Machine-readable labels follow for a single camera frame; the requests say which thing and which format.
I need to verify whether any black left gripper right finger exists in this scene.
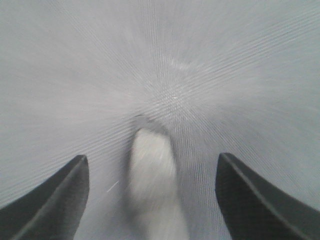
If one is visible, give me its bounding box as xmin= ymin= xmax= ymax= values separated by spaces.
xmin=215 ymin=152 xmax=320 ymax=240

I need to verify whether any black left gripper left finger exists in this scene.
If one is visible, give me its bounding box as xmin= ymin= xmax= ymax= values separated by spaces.
xmin=0 ymin=155 xmax=90 ymax=240

